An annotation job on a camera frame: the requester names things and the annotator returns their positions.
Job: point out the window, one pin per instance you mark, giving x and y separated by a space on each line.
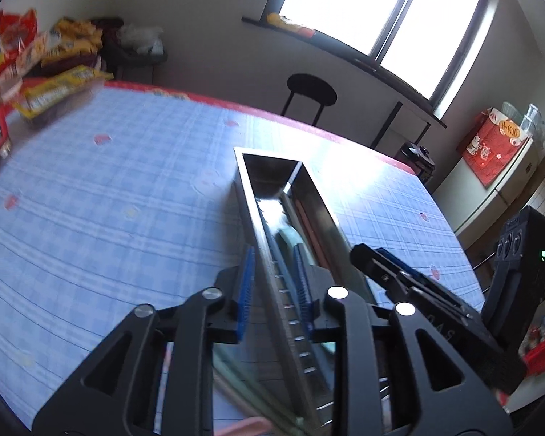
345 4

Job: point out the black metal frame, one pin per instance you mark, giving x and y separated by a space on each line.
388 120

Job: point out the black chair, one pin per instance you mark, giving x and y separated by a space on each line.
136 61

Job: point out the white refrigerator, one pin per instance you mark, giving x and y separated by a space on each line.
490 200

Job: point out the white plastic bag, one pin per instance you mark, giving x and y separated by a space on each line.
141 36

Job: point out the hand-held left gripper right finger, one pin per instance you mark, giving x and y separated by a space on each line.
302 290

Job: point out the red snack bag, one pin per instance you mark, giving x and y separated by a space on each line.
9 41

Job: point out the black round stool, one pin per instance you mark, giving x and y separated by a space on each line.
311 88

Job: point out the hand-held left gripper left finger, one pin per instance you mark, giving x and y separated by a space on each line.
247 290

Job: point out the blue plaid table mat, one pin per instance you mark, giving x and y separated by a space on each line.
118 213

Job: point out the green chopstick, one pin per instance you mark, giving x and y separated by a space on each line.
250 390

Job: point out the red hanging cloth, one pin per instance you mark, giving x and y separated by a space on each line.
490 150

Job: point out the dark red clothes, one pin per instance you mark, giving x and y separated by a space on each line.
111 32

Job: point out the steel utensil tray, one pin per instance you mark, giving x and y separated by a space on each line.
268 177

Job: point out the person's left hand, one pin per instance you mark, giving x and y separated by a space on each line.
250 428

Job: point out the clear plastic containers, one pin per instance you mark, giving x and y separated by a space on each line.
527 118

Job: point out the dark window sill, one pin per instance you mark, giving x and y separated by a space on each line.
368 66

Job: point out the yellow snack tray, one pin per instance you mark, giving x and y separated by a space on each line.
54 93

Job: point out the bunch of coloured chopsticks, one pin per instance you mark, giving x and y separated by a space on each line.
311 231

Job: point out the yellow packet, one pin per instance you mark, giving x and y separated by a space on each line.
286 22

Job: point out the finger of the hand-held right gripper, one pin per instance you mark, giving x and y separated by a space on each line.
377 272
413 270

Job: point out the black pressure cooker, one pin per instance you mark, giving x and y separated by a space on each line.
418 161

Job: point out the yellow snack bags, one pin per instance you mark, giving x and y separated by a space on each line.
70 41

